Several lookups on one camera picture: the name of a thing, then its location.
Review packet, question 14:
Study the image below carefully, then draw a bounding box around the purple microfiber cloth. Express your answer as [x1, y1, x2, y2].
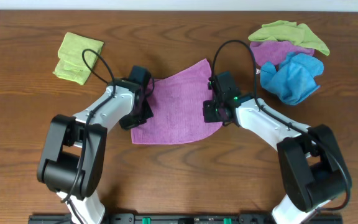
[131, 59, 222, 145]

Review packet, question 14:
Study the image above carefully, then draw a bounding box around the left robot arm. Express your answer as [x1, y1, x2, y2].
[37, 78, 154, 223]

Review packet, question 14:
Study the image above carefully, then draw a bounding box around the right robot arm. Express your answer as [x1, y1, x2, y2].
[203, 95, 352, 223]

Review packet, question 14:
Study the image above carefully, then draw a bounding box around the folded green cloth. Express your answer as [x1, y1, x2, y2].
[53, 32, 104, 85]

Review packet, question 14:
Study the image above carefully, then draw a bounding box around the crumpled purple cloth in pile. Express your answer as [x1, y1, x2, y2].
[250, 40, 314, 66]

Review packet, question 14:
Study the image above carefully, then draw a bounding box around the crumpled blue cloth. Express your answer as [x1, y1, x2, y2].
[260, 52, 324, 105]

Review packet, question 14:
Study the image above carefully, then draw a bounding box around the crumpled green cloth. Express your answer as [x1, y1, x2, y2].
[248, 20, 330, 56]

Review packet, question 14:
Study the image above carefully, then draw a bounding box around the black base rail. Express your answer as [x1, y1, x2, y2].
[28, 213, 344, 224]

